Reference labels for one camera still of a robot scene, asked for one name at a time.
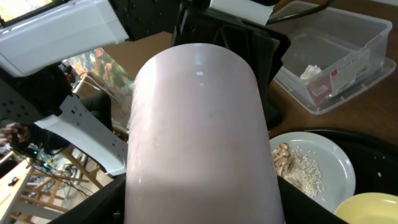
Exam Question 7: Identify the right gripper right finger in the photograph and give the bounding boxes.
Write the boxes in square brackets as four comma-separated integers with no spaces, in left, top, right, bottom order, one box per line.
[277,176,347,224]

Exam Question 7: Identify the grey plate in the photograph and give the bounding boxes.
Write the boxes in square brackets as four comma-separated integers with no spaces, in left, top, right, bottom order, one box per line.
[270,131,356,213]

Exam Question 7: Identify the yellow bowl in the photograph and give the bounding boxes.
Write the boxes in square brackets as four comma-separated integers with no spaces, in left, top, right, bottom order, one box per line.
[334,192,397,224]

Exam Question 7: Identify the pink cup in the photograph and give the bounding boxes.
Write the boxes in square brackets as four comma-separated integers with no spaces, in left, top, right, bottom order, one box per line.
[124,44,285,224]

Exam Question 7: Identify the white rice pile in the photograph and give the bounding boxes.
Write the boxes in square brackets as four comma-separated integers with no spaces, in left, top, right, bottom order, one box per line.
[282,149,325,198]

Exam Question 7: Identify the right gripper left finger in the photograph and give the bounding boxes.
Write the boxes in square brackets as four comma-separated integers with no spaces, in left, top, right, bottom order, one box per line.
[49,174,126,224]

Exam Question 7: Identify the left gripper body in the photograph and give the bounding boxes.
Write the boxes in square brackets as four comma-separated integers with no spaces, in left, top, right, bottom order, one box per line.
[172,6,290,129]

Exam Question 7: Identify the clear plastic bin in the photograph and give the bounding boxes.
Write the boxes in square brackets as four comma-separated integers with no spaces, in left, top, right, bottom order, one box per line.
[268,7,396,115]

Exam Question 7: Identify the red snack wrapper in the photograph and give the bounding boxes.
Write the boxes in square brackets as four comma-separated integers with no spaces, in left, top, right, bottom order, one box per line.
[307,50,370,106]

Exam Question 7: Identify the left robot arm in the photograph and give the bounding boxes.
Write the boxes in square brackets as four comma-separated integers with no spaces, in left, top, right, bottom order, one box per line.
[1,0,290,176]

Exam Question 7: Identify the round black tray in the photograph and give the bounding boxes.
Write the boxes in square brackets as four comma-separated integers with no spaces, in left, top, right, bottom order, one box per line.
[287,128,397,195]

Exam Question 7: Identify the white tissue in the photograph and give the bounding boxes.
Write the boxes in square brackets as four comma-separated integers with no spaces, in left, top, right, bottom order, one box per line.
[300,65,322,80]

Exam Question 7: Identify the peanut shells pile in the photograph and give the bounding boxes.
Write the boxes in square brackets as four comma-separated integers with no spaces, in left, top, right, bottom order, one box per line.
[272,143,292,176]

